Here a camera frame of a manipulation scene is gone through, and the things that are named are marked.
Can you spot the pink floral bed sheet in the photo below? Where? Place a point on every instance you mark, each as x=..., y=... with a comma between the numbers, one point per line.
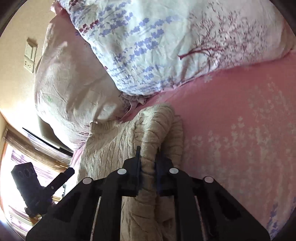
x=239, y=128

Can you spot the window curtain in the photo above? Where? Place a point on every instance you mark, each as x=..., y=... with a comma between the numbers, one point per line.
x=47, y=161

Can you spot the beige cable-knit sweater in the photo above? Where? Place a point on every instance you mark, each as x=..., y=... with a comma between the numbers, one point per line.
x=147, y=216

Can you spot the white wall socket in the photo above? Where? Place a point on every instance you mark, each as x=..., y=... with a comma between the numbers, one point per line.
x=30, y=55

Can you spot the white blue floral pillow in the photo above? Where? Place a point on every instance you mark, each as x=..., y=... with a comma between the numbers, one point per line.
x=150, y=46

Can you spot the pale pink floral pillow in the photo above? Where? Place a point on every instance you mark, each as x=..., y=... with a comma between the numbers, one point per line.
x=72, y=89

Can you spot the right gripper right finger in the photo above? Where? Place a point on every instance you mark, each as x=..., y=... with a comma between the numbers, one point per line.
x=204, y=210

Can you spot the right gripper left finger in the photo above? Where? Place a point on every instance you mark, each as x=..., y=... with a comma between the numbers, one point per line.
x=92, y=209

